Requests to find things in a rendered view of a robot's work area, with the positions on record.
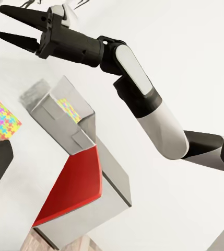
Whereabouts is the toy box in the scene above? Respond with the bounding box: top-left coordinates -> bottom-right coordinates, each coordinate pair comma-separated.
30,75 -> 97,155

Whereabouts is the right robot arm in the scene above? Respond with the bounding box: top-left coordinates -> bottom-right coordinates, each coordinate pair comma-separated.
0,4 -> 224,171

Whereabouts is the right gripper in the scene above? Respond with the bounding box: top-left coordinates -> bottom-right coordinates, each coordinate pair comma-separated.
0,5 -> 87,63

